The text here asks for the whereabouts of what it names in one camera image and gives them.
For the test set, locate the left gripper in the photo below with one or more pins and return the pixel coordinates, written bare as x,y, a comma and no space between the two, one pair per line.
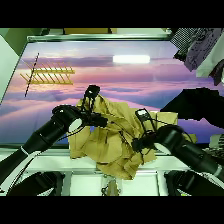
97,120

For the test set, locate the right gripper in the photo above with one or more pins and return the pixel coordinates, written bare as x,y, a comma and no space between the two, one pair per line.
142,144

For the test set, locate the tan long-sleeved shirt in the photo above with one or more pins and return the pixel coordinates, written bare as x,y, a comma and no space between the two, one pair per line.
113,143

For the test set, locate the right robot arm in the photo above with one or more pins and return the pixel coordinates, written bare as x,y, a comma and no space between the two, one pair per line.
186,146

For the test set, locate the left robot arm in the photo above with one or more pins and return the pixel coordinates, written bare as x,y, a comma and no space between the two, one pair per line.
50,131

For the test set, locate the wooden hanger rack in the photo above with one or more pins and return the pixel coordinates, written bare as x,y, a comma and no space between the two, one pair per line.
50,71

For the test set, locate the black and white checked garment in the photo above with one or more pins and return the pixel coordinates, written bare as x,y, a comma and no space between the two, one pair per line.
182,39

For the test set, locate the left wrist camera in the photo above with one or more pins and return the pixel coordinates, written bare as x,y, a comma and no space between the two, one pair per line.
92,90

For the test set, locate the silver frame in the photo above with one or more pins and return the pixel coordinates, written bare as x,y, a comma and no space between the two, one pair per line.
83,163

